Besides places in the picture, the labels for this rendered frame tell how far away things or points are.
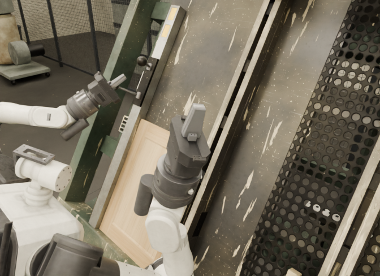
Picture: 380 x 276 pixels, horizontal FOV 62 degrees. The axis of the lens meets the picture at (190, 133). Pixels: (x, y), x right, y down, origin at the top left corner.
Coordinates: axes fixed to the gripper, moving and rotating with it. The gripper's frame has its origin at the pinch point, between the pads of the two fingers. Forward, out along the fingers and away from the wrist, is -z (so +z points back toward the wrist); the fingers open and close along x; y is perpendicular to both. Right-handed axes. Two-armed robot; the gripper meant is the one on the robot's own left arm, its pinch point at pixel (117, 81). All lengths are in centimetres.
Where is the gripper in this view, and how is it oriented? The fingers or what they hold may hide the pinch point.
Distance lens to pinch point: 113.5
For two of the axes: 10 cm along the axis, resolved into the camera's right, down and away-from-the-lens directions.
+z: -8.1, 5.8, -0.5
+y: 3.4, 4.1, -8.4
